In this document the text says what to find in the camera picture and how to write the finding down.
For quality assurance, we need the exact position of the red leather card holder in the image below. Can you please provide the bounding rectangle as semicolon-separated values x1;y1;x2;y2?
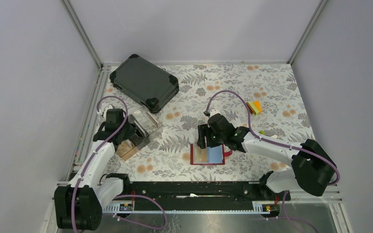
190;144;233;165

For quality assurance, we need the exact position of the gold credit card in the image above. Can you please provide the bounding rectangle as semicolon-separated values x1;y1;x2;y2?
193;147;208;164

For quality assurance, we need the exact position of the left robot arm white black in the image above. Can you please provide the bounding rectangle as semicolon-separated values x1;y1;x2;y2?
54;108;138;231

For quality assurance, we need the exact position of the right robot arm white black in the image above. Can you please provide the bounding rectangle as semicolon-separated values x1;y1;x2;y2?
197;113;337;200

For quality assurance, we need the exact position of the clear acrylic card organizer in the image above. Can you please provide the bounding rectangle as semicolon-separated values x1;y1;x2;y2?
128;105;163;150

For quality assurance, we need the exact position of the wooden block base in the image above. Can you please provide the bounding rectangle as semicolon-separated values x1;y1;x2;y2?
116;141;138;161

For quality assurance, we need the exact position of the orange green sticky note block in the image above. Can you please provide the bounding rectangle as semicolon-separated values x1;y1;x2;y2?
246;100;262;116

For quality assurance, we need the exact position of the dark grey hard case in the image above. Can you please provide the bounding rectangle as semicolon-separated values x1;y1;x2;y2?
109;54;179;114

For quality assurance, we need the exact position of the floral patterned table mat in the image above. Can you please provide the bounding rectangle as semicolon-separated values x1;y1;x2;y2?
104;64;315;181

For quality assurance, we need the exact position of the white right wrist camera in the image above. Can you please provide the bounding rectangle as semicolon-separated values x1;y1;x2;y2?
203;109;220;118

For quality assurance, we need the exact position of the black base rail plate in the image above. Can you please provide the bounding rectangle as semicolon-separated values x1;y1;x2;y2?
100;181;292;213

